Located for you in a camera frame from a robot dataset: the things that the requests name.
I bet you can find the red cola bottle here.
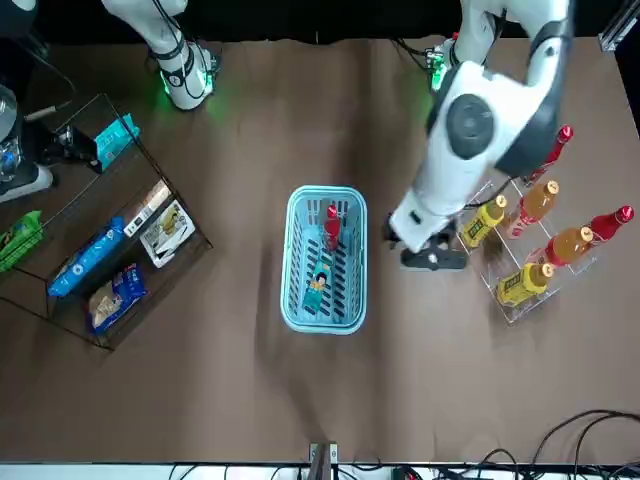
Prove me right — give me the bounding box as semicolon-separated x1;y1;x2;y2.
322;203;345;252
588;204;636;247
524;124;575;187

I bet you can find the yellow drink bottle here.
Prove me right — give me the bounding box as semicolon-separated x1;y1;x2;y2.
494;261;556;308
458;194;509;250

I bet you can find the teal chips bag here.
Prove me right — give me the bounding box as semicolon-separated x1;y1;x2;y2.
301;261;335;317
93;112;142;175

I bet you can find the white yellow snack packet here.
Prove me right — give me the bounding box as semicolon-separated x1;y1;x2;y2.
138;198;197;270

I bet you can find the blue cracker bag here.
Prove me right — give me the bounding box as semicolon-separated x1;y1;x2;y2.
86;263;150;337

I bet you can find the black wire rack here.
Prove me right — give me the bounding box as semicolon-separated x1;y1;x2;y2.
0;92;215;352

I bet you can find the black table cable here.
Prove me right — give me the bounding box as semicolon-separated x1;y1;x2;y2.
537;408;640;480

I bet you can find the loose black cable silver plug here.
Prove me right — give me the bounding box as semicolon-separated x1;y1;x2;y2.
23;101;75;123

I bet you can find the clear acrylic bottle tray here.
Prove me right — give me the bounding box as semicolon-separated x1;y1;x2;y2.
458;174;601;327

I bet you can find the aluminium camera post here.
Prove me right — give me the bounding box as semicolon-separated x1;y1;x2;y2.
308;441;340;480

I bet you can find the orange tea bottle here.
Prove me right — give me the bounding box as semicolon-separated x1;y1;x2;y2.
530;226;595;269
508;179;561;237

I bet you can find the long blue snack packet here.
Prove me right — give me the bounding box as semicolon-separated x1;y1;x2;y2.
47;216;127;300

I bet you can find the aluminium frame rail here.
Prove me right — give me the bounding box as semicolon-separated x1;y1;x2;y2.
597;0;640;52

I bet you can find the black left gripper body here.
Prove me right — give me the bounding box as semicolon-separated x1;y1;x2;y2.
400;232;469;274

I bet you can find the light blue plastic basket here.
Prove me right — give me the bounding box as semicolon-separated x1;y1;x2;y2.
279;184;370;335

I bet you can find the green snack bag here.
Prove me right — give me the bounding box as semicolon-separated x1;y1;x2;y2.
0;209;45;275

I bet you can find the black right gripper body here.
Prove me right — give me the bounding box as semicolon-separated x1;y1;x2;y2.
34;124;99;167

